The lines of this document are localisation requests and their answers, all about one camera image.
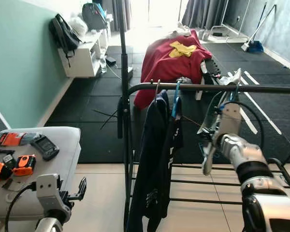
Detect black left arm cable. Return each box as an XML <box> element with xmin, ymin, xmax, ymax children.
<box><xmin>3</xmin><ymin>181</ymin><xmax>39</xmax><ymax>232</ymax></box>

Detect black device with screen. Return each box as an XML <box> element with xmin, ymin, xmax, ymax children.
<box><xmin>30</xmin><ymin>134</ymin><xmax>60</xmax><ymax>161</ymax></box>

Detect black shirt white lettering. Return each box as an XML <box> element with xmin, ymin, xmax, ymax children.
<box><xmin>157</xmin><ymin>94</ymin><xmax>185</xmax><ymax>232</ymax></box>

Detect white hat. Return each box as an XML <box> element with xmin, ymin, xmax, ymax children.
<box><xmin>68</xmin><ymin>17</ymin><xmax>90</xmax><ymax>39</ymax></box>

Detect orange grey flat package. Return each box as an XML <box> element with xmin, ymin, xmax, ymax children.
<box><xmin>0</xmin><ymin>131</ymin><xmax>29</xmax><ymax>147</ymax></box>

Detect black metal clothes rack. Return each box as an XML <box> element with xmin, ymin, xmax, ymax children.
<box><xmin>117</xmin><ymin>0</ymin><xmax>290</xmax><ymax>228</ymax></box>

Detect black backpack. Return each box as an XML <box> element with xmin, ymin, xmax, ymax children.
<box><xmin>48</xmin><ymin>14</ymin><xmax>83</xmax><ymax>67</ymax></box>

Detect white low cabinet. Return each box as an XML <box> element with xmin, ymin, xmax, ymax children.
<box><xmin>58</xmin><ymin>28</ymin><xmax>110</xmax><ymax>79</ymax></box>

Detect mop with blue head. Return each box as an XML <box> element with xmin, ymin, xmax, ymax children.
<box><xmin>240</xmin><ymin>2</ymin><xmax>277</xmax><ymax>54</ymax></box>

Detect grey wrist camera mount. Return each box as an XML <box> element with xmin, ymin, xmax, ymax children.
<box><xmin>35</xmin><ymin>173</ymin><xmax>64</xmax><ymax>214</ymax></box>
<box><xmin>202</xmin><ymin>102</ymin><xmax>243</xmax><ymax>175</ymax></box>

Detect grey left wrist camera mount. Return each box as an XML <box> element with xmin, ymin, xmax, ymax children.
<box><xmin>35</xmin><ymin>173</ymin><xmax>64</xmax><ymax>214</ymax></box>

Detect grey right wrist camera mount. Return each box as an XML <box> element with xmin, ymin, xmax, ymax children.
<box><xmin>202</xmin><ymin>102</ymin><xmax>243</xmax><ymax>175</ymax></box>

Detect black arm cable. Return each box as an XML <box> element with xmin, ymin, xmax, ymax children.
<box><xmin>230</xmin><ymin>100</ymin><xmax>265</xmax><ymax>150</ymax></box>
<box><xmin>3</xmin><ymin>181</ymin><xmax>39</xmax><ymax>232</ymax></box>

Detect black rubber floor mat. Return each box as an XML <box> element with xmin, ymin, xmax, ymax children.
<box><xmin>44</xmin><ymin>43</ymin><xmax>290</xmax><ymax>165</ymax></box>

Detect small black gadget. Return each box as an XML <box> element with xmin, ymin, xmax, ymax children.
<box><xmin>0</xmin><ymin>145</ymin><xmax>16</xmax><ymax>160</ymax></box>

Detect dark backpack blue trim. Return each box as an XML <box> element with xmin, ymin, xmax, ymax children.
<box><xmin>82</xmin><ymin>2</ymin><xmax>109</xmax><ymax>30</ymax></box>

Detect navy shirt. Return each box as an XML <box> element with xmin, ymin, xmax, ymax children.
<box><xmin>127</xmin><ymin>89</ymin><xmax>172</xmax><ymax>232</ymax></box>

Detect grey curtain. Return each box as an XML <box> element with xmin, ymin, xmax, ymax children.
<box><xmin>181</xmin><ymin>0</ymin><xmax>229</xmax><ymax>29</ymax></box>
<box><xmin>104</xmin><ymin>0</ymin><xmax>132</xmax><ymax>32</ymax></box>

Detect clear water bottle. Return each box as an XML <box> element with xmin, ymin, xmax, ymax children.
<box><xmin>100</xmin><ymin>54</ymin><xmax>107</xmax><ymax>74</ymax></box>

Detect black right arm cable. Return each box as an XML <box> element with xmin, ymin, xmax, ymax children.
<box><xmin>230</xmin><ymin>100</ymin><xmax>265</xmax><ymax>150</ymax></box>

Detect black power strip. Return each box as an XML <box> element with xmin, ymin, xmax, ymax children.
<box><xmin>202</xmin><ymin>58</ymin><xmax>224</xmax><ymax>87</ymax></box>

